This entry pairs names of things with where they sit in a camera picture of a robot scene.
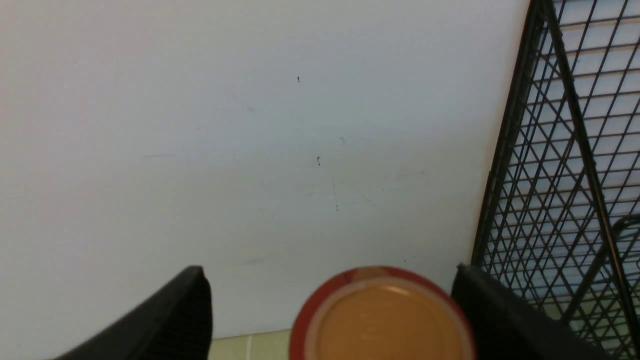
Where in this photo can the black wire mesh shelf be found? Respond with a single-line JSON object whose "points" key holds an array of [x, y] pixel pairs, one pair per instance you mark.
{"points": [[567, 151]]}

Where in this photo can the green checkered tablecloth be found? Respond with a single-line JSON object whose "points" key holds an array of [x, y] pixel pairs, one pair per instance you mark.
{"points": [[255, 346]]}

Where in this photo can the dark soy sauce bottle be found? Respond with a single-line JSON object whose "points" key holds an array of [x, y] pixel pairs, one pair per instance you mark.
{"points": [[381, 313]]}

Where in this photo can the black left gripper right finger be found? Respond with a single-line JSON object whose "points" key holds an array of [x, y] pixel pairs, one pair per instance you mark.
{"points": [[507, 328]]}

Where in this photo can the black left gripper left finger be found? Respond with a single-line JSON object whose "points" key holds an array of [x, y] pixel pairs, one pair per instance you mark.
{"points": [[175, 323]]}

